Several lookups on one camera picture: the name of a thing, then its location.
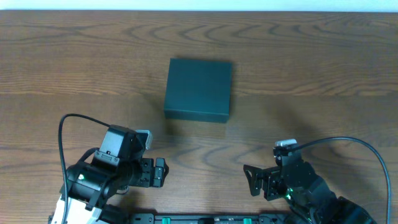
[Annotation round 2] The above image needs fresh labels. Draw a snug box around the black gift box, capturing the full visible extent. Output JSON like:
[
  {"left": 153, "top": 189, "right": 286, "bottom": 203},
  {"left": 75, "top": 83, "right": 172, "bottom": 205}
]
[{"left": 164, "top": 58, "right": 233, "bottom": 123}]

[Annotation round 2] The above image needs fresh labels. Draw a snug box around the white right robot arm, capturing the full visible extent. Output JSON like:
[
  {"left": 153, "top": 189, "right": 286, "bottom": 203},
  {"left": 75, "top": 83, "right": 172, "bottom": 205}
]
[{"left": 243, "top": 160, "right": 375, "bottom": 224}]

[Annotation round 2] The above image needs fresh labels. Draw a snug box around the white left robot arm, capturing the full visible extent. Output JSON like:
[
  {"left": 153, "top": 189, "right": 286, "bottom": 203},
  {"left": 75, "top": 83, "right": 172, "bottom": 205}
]
[{"left": 48, "top": 158, "right": 169, "bottom": 224}]

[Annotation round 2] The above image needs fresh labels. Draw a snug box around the black mounting rail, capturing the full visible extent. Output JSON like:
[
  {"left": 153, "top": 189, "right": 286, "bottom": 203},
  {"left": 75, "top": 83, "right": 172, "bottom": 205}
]
[{"left": 128, "top": 213, "right": 293, "bottom": 224}]

